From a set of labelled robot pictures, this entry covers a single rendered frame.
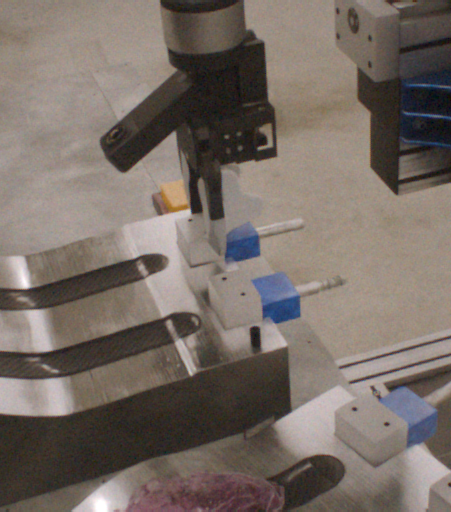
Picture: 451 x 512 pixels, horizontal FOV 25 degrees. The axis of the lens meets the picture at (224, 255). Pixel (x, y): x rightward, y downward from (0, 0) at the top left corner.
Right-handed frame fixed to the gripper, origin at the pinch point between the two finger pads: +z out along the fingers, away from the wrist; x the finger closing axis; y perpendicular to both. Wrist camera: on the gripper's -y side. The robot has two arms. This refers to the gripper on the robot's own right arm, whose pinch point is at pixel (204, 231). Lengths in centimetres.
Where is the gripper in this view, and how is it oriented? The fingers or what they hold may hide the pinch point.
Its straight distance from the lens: 102.2
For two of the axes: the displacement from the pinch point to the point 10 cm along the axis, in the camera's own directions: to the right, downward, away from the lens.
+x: -3.2, -5.2, 7.9
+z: 0.8, 8.2, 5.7
